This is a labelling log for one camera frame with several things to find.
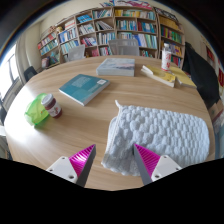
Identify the black office chair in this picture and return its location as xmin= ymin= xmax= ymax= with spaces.
xmin=23 ymin=65 xmax=39 ymax=83

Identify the small grey chair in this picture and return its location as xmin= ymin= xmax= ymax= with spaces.
xmin=67 ymin=44 xmax=86 ymax=63

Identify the grey book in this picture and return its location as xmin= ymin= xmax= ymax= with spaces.
xmin=95 ymin=57 xmax=136 ymax=78

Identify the clear plastic bottle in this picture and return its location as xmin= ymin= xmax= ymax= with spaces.
xmin=161 ymin=42 xmax=173 ymax=73

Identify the teal book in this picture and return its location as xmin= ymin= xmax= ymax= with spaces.
xmin=58 ymin=73 xmax=111 ymax=107

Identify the green plastic bag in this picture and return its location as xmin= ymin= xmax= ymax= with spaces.
xmin=24 ymin=92 xmax=51 ymax=127

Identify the white knobbly towel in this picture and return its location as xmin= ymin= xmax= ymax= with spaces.
xmin=100 ymin=99 xmax=211 ymax=177

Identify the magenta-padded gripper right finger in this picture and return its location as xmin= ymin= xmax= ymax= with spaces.
xmin=133 ymin=143 xmax=184 ymax=186

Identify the grey mesh chair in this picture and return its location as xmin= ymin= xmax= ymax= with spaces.
xmin=107 ymin=38 xmax=141 ymax=57

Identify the window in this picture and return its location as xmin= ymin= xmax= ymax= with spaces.
xmin=0 ymin=44 xmax=21 ymax=98

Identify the yellow open book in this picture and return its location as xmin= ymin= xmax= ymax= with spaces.
xmin=140 ymin=64 xmax=177 ymax=89

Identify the wooden bookshelf unit with books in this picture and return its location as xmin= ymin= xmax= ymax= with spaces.
xmin=37 ymin=1 xmax=186 ymax=70

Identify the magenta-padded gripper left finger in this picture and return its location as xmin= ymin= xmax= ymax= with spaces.
xmin=45 ymin=143 xmax=97 ymax=188

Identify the black hanging coat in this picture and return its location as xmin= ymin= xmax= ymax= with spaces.
xmin=182 ymin=41 xmax=222 ymax=109

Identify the small jar with white lid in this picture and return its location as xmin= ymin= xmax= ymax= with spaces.
xmin=40 ymin=93 xmax=63 ymax=119

